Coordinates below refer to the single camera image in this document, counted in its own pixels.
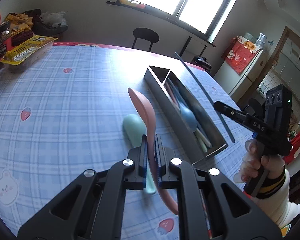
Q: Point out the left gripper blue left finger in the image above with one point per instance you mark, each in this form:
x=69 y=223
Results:
x=143 y=159

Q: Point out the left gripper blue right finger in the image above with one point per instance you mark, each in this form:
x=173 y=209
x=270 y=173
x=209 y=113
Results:
x=159 y=158

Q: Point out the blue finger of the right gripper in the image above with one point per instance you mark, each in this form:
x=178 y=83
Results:
x=235 y=115

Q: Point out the teal plastic spoon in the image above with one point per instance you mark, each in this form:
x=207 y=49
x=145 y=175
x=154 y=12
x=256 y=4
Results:
x=135 y=129

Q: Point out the cream white plastic spoon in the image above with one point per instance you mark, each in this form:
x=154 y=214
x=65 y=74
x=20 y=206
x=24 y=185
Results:
x=203 y=137

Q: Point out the blue plastic spoon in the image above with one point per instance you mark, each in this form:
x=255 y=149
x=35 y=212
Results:
x=187 y=114

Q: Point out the dark blue chopstick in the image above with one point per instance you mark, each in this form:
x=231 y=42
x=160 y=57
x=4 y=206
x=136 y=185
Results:
x=207 y=95

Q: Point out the pink plastic spoon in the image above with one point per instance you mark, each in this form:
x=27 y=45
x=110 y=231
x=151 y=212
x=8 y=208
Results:
x=147 y=114

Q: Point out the pink chopstick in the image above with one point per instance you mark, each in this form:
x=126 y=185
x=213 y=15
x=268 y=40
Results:
x=170 y=88

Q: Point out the forearm in white sleeve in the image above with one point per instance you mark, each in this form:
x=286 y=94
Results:
x=273 y=200

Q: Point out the person's right hand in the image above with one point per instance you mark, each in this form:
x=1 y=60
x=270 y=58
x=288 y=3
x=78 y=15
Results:
x=252 y=163

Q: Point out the white refrigerator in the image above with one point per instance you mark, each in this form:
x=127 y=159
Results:
x=236 y=85

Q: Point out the stainless steel utensil tray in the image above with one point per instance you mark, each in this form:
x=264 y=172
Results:
x=155 y=78

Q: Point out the red cloth on refrigerator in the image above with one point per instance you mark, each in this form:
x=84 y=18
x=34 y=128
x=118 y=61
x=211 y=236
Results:
x=240 y=53

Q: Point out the black electric pressure cooker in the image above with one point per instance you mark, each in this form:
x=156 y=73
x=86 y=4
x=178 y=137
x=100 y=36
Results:
x=202 y=62

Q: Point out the black metal rack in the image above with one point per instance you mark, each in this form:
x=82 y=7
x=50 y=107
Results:
x=193 y=46

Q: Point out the blue plaid table mat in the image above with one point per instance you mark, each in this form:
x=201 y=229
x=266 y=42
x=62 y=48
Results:
x=64 y=115

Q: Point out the black round stool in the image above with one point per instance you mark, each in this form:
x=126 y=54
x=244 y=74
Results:
x=145 y=34

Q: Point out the yellow packaged food tray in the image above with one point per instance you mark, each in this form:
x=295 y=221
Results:
x=26 y=54

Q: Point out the yellow orange toy on sill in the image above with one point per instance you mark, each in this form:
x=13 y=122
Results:
x=132 y=3

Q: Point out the black side chair with bag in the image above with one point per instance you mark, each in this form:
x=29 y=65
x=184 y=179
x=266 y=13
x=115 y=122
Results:
x=46 y=24

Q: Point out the dark sauce jar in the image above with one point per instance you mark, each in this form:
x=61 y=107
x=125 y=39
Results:
x=5 y=38

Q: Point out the yellow snack packages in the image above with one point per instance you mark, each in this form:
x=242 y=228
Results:
x=20 y=28

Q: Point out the window with dark frame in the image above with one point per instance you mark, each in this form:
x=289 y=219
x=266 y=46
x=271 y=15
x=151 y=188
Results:
x=201 y=18

